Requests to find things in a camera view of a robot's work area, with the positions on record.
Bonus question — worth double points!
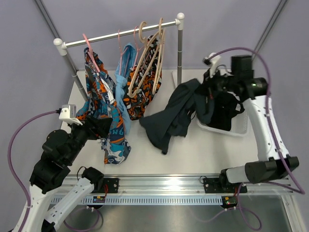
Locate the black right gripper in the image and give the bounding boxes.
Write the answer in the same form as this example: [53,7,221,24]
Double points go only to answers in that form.
[196,67,237,100]

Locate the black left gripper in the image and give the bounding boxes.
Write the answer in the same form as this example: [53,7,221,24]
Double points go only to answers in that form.
[65,115,112,164]

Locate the dark navy shorts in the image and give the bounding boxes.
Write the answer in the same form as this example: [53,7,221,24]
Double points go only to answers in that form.
[139,79,214,155]

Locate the orange black camouflage shorts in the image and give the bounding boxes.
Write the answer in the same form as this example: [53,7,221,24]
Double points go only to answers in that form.
[123,39,162,120]

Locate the beige hanger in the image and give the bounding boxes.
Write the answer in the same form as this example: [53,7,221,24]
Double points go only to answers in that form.
[127,21,159,98]
[152,17,166,94]

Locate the pink hanger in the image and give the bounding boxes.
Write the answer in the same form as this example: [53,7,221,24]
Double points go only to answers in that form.
[118,30,127,76]
[133,26,139,52]
[83,33,101,75]

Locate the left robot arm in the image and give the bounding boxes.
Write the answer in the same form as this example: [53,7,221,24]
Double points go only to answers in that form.
[13,116,112,232]

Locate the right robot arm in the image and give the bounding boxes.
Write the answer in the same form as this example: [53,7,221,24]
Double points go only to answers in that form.
[203,53,299,192]

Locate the skull print colourful shorts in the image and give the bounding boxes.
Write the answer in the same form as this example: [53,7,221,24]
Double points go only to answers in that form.
[76,47,133,165]

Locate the light blue shorts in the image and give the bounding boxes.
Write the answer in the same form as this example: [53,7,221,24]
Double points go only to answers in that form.
[114,43,137,135]

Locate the white plastic basket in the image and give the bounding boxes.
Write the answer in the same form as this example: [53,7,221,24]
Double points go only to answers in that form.
[196,111,249,137]

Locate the white clothes rack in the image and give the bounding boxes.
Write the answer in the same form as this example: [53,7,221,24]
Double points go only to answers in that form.
[53,13,185,100]

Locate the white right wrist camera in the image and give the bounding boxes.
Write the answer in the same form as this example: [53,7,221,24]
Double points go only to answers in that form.
[203,53,221,78]

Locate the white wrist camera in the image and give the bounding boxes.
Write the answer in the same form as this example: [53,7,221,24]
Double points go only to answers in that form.
[59,104,83,125]
[203,53,221,78]

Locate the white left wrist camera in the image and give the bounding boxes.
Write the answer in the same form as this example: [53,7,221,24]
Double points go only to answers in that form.
[59,104,83,125]

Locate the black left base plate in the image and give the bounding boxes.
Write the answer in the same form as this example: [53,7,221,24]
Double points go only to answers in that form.
[91,178,119,194]

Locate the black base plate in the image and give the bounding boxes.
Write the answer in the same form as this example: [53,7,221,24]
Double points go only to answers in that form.
[199,166,249,193]
[91,178,119,194]

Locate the aluminium rail front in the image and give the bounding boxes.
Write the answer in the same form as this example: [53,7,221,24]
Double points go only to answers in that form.
[31,175,294,196]

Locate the white slotted cable duct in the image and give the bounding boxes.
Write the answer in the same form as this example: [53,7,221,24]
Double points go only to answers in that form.
[48,195,224,206]

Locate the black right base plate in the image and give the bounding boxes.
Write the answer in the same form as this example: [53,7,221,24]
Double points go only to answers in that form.
[199,166,249,193]

